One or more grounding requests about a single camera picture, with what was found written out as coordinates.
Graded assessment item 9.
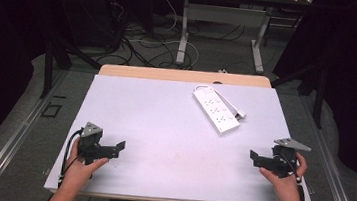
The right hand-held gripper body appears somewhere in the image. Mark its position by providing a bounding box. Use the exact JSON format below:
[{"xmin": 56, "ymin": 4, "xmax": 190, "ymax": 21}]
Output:
[{"xmin": 268, "ymin": 136, "xmax": 313, "ymax": 182}]

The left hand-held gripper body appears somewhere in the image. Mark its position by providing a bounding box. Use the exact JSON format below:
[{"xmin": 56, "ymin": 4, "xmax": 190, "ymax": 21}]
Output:
[{"xmin": 75, "ymin": 120, "xmax": 112, "ymax": 168}]

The person's right hand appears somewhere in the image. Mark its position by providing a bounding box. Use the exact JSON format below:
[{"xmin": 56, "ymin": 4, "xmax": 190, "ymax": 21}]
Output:
[{"xmin": 255, "ymin": 147, "xmax": 311, "ymax": 201}]

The person's left hand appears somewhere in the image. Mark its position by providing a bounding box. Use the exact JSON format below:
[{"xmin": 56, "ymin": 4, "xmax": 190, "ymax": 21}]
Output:
[{"xmin": 62, "ymin": 135, "xmax": 112, "ymax": 191}]

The white table cover board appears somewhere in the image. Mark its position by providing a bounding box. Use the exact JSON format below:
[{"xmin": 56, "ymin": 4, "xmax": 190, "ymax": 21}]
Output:
[{"xmin": 42, "ymin": 65, "xmax": 325, "ymax": 201}]

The black floor outlet plate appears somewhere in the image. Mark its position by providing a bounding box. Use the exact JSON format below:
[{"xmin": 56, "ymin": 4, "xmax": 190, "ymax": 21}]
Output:
[{"xmin": 40, "ymin": 101, "xmax": 63, "ymax": 120}]

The white power strip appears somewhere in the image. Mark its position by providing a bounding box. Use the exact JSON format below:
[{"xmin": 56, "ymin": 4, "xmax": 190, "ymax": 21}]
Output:
[{"xmin": 188, "ymin": 85, "xmax": 245, "ymax": 138}]

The black metal stand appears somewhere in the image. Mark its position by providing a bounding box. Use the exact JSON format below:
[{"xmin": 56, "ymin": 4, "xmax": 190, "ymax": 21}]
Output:
[
  {"xmin": 39, "ymin": 30, "xmax": 107, "ymax": 105},
  {"xmin": 266, "ymin": 54, "xmax": 331, "ymax": 131}
]

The wooden table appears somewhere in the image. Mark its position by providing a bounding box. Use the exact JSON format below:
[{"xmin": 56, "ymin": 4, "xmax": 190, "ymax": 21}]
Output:
[{"xmin": 98, "ymin": 58, "xmax": 274, "ymax": 94}]

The desk with white legs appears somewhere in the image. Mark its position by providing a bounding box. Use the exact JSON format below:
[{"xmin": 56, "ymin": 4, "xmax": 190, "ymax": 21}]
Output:
[{"xmin": 155, "ymin": 0, "xmax": 317, "ymax": 80}]

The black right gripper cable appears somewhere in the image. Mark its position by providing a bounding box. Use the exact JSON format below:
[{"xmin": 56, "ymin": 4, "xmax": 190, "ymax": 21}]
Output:
[{"xmin": 276, "ymin": 154, "xmax": 310, "ymax": 201}]

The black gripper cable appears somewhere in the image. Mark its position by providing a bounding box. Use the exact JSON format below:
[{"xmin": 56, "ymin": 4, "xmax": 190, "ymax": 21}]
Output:
[
  {"xmin": 276, "ymin": 154, "xmax": 310, "ymax": 201},
  {"xmin": 57, "ymin": 126, "xmax": 85, "ymax": 188}
]

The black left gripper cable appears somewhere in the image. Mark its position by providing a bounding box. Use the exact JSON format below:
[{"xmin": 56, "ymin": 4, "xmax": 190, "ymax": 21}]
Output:
[{"xmin": 57, "ymin": 126, "xmax": 85, "ymax": 188}]

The metal floor rail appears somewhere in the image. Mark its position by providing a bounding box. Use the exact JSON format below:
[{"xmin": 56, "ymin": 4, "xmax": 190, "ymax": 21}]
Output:
[
  {"xmin": 0, "ymin": 62, "xmax": 71, "ymax": 201},
  {"xmin": 289, "ymin": 93, "xmax": 357, "ymax": 201}
]

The white power strip cable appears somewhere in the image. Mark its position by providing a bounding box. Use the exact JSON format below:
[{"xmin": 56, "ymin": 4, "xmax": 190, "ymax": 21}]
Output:
[{"xmin": 191, "ymin": 83, "xmax": 250, "ymax": 122}]

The tangle of floor cables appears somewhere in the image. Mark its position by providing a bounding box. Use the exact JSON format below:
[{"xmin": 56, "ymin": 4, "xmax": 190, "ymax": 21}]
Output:
[{"xmin": 101, "ymin": 0, "xmax": 255, "ymax": 80}]

